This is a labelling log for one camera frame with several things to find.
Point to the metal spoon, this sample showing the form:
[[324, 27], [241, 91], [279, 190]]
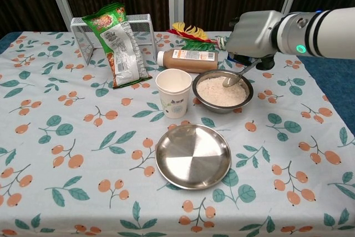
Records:
[[231, 81]]

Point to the metal bowl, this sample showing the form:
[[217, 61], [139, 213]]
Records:
[[249, 92]]

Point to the striped bangle rings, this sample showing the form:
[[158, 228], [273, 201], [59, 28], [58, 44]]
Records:
[[221, 42]]

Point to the floral printed tablecloth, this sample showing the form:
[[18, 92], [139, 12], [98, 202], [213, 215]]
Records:
[[83, 137]]

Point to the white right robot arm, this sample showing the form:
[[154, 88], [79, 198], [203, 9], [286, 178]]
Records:
[[319, 34]]

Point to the white paper cup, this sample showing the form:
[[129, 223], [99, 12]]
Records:
[[174, 95]]

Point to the brown drink bottle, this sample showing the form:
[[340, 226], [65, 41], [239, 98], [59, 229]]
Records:
[[188, 59]]

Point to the blue plastic block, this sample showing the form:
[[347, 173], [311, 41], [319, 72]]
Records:
[[240, 60]]

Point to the green snack bag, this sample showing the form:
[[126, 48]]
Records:
[[122, 48]]

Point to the round metal plate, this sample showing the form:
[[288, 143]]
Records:
[[193, 157]]

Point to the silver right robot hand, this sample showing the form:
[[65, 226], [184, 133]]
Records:
[[252, 34]]

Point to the colourful artificial leaves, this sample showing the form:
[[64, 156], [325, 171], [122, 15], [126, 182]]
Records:
[[191, 33]]

